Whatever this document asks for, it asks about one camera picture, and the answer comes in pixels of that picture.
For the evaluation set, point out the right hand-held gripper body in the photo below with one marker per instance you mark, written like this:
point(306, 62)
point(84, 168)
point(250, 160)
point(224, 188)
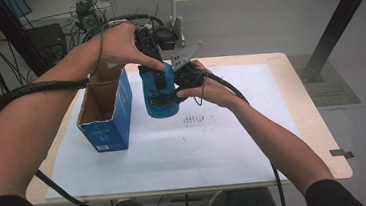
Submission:
point(185, 74)

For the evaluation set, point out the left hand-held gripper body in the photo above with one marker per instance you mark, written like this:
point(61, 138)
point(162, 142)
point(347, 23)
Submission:
point(148, 40)

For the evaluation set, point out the blue translucent bottle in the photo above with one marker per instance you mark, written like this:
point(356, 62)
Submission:
point(148, 91)

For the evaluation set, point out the blue cardboard box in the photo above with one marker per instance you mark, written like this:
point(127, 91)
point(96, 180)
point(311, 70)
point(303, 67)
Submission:
point(113, 129)

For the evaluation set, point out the person's left hand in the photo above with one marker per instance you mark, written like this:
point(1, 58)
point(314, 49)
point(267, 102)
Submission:
point(119, 45)

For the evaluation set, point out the person's right hand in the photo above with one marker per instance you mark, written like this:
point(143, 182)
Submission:
point(218, 91)

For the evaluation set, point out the white background desk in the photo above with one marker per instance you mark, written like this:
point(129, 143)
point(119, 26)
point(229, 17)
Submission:
point(176, 13)

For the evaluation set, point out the white paper sheet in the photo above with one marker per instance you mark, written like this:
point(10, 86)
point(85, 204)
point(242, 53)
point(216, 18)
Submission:
point(175, 157)

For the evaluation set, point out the black device on stand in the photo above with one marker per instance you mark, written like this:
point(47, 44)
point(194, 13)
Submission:
point(87, 16)

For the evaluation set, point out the black computer case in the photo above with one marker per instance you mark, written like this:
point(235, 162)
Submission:
point(48, 41)

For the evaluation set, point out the person's right leg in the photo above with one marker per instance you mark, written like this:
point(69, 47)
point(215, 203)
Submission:
point(243, 204)

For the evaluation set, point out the wooden table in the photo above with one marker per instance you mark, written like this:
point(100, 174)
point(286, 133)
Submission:
point(310, 128)

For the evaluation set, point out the grey floor mat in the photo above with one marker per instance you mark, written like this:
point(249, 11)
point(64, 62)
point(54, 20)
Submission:
point(333, 89)

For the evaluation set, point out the black metal post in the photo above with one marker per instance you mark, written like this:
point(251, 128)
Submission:
point(340, 15)

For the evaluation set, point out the small metal bracket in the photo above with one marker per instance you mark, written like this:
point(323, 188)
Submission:
point(341, 153)

